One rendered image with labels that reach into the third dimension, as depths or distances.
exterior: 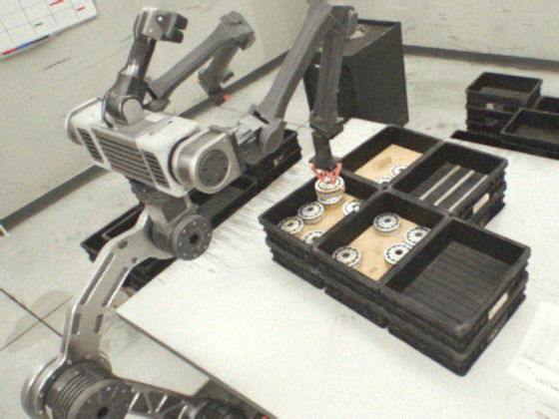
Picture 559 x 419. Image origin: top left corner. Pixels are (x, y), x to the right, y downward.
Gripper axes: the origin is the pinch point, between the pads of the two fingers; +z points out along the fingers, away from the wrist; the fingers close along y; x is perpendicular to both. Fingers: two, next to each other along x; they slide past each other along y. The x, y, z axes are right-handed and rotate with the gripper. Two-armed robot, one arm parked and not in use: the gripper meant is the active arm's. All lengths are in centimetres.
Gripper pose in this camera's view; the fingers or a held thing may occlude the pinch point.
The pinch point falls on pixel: (328, 181)
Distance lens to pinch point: 181.2
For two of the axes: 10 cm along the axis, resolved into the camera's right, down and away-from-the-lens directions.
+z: 1.3, 8.1, 5.7
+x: -5.7, 5.3, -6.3
